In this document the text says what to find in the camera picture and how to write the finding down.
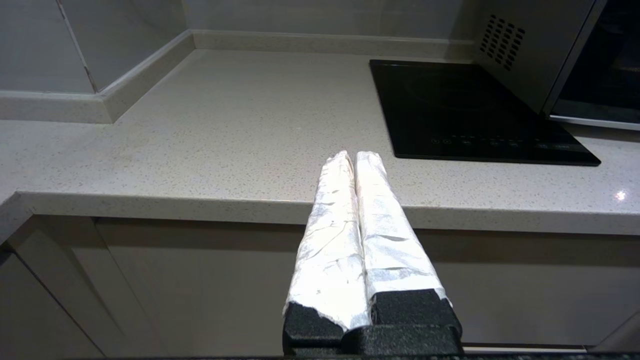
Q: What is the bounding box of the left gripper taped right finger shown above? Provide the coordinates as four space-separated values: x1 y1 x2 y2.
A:
355 151 463 346

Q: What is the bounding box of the silver microwave oven body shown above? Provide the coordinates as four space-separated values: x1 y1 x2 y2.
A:
472 0 608 116

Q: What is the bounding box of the black induction cooktop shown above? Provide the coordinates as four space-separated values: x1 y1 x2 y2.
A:
369 59 602 167

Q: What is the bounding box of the beige angled corner cabinet panel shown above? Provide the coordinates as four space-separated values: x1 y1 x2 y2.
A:
0 214 167 360

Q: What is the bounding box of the black glass microwave door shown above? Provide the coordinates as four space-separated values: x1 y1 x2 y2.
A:
544 0 640 132

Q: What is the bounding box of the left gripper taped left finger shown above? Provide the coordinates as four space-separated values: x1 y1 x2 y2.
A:
282 150 373 357

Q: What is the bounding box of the beige cabinet front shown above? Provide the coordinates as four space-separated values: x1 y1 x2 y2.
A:
95 217 312 360
415 229 640 352

